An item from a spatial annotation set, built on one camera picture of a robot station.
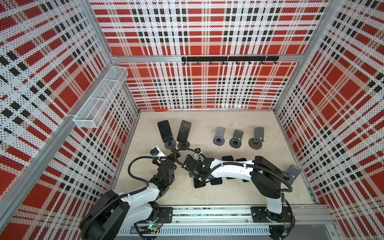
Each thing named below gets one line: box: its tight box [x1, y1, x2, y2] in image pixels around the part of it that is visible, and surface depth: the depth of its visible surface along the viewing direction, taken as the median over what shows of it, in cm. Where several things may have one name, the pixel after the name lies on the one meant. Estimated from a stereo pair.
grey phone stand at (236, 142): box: [229, 129, 244, 149], surface depth 99 cm
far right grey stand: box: [248, 126, 265, 150], surface depth 98 cm
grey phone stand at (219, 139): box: [213, 126, 225, 146], surface depth 100 cm
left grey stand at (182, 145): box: [177, 141, 190, 149], surface depth 103 cm
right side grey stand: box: [283, 164, 302, 185], surface depth 82 cm
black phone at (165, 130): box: [157, 119, 174, 143], surface depth 95 cm
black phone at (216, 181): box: [210, 177, 223, 186], surface depth 85 cm
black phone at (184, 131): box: [176, 120, 192, 144], surface depth 97 cm
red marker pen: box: [154, 108, 169, 112], surface depth 130 cm
